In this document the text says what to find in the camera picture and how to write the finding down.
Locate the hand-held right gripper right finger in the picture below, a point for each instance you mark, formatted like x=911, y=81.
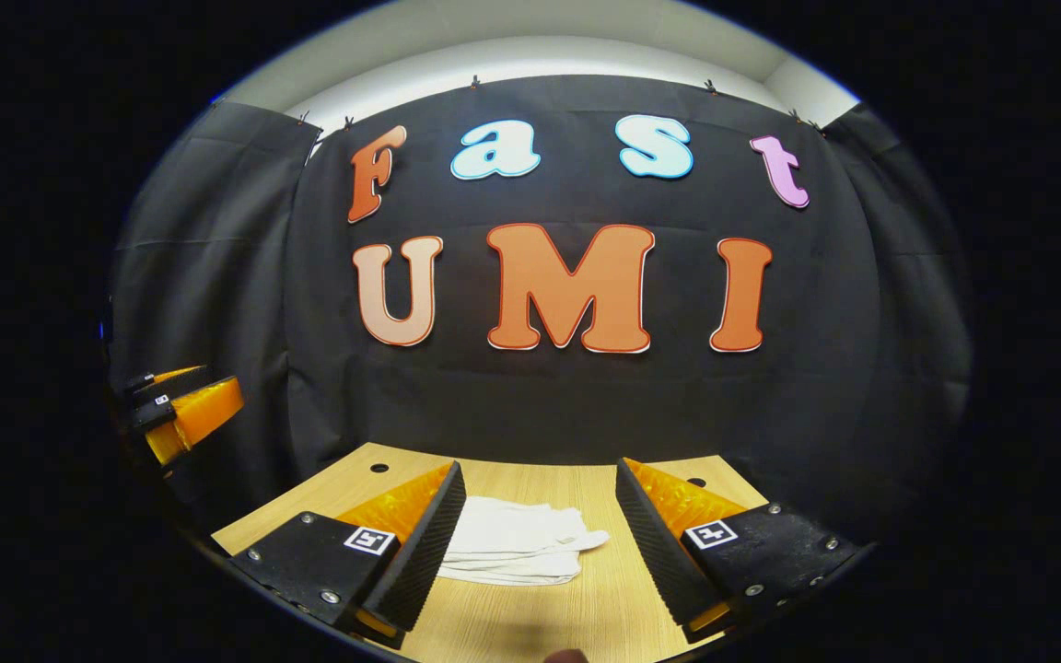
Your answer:
x=659, y=562

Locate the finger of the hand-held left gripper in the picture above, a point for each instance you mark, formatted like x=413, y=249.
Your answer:
x=176, y=376
x=204, y=410

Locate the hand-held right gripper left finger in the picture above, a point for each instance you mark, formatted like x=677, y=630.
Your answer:
x=425, y=562

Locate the white jeans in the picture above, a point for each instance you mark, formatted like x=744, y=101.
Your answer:
x=512, y=543

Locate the black backdrop cloth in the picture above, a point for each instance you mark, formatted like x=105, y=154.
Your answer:
x=540, y=405

